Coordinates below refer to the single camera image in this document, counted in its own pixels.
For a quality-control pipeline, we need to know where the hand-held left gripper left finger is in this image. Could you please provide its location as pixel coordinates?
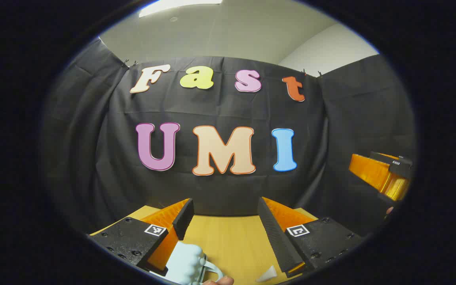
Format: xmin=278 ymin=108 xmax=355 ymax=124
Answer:
xmin=89 ymin=198 xmax=195 ymax=277

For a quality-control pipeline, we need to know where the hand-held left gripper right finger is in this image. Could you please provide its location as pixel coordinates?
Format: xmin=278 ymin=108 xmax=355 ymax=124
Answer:
xmin=258 ymin=197 xmax=365 ymax=278

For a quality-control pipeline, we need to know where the white skin care tube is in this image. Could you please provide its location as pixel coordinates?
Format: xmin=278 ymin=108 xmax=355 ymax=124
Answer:
xmin=256 ymin=265 xmax=278 ymax=283

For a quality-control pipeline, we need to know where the light blue suitcase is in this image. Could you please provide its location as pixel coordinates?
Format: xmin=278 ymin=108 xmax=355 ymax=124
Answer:
xmin=151 ymin=241 xmax=224 ymax=285

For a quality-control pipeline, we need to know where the black backdrop cloth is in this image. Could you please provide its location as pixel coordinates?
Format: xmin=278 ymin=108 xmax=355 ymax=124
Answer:
xmin=42 ymin=38 xmax=416 ymax=238

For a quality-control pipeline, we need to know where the ceiling light panel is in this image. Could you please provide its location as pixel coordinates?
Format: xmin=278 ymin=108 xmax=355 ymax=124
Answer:
xmin=139 ymin=0 xmax=222 ymax=18

